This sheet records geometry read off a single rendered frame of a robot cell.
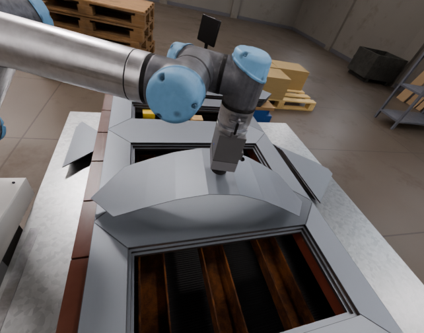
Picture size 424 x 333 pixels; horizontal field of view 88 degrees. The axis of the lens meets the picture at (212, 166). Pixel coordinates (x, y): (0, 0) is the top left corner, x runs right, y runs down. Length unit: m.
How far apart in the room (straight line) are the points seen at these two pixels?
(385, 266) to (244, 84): 0.86
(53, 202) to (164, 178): 0.51
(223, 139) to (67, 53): 0.30
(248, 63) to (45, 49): 0.30
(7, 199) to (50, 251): 0.21
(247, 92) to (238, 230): 0.42
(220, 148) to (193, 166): 0.13
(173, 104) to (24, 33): 0.22
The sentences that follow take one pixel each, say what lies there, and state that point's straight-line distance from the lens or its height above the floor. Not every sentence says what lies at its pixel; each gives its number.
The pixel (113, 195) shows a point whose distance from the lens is 0.65.
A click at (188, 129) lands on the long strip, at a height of 0.85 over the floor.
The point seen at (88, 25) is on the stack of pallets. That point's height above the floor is 0.68.
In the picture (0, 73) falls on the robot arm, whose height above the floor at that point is 1.15.
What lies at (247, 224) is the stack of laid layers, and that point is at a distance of 0.73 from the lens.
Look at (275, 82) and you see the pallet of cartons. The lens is 3.43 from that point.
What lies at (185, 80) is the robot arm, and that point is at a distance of 0.30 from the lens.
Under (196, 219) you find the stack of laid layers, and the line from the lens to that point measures 0.69.
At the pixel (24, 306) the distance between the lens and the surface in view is 0.84.
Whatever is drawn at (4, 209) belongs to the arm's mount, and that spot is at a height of 0.78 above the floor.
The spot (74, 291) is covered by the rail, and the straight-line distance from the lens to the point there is 0.65.
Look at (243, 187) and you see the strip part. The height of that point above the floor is 1.01.
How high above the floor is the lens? 1.42
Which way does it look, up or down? 42 degrees down
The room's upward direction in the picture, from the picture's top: 15 degrees clockwise
